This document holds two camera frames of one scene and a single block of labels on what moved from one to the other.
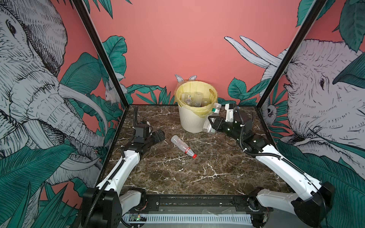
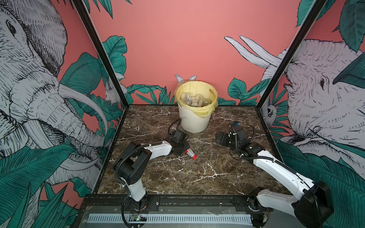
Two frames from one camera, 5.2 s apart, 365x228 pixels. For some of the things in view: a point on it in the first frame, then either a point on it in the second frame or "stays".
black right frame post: (317, 6) stays
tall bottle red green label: (188, 100) stays
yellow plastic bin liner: (190, 86) stays
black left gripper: (157, 139) to (186, 147)
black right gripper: (218, 123) to (225, 136)
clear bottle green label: (208, 127) to (196, 101)
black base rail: (201, 204) stays
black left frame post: (80, 4) stays
